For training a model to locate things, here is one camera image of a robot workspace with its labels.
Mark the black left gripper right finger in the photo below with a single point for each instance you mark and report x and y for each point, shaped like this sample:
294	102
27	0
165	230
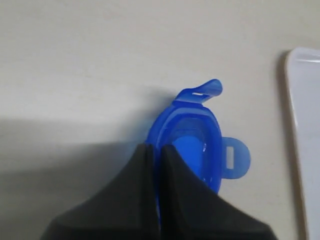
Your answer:
190	210

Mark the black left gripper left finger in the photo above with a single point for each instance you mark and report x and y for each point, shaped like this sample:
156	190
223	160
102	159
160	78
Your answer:
125	209

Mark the white plastic tray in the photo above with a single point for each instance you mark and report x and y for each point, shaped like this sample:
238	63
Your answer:
302	70

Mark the blue plastic container lid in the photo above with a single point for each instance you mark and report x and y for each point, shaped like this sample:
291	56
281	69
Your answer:
193	130

